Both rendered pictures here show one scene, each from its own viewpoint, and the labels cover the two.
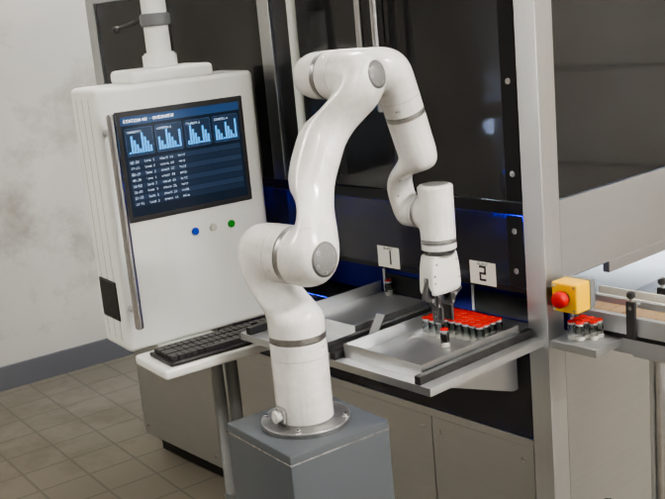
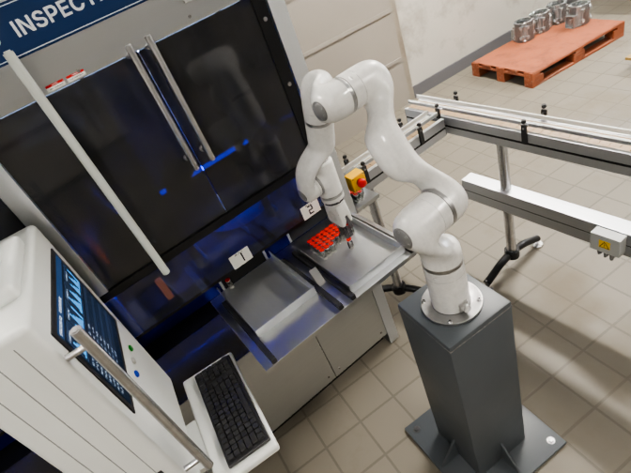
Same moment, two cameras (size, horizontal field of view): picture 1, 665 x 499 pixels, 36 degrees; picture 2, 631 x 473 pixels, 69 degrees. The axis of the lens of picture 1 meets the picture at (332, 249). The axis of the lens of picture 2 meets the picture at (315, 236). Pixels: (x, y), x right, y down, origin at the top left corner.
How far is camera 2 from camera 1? 230 cm
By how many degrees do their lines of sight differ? 67
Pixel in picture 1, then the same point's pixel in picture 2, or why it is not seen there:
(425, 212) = (332, 177)
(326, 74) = (367, 87)
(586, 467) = not seen: hidden behind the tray
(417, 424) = not seen: hidden behind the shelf
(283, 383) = (464, 285)
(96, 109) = (43, 343)
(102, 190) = (99, 415)
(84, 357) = not seen: outside the picture
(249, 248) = (434, 225)
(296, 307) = (449, 238)
